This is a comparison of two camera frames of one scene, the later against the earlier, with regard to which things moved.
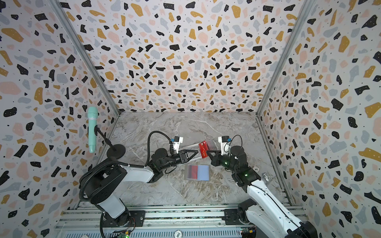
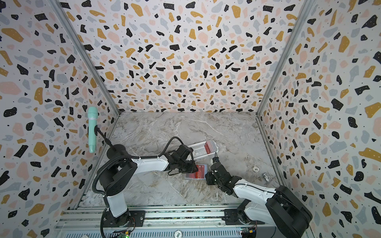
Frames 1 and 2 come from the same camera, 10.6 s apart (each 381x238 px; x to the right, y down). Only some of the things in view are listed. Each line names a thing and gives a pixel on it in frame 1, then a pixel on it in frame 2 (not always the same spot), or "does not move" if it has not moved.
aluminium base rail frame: x=217 y=220 does not move
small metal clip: x=266 y=176 does not move
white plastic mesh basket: x=212 y=145 does not move
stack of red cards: x=212 y=146 does not move
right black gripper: x=217 y=161 to x=209 y=180
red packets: x=204 y=149 to x=200 y=174
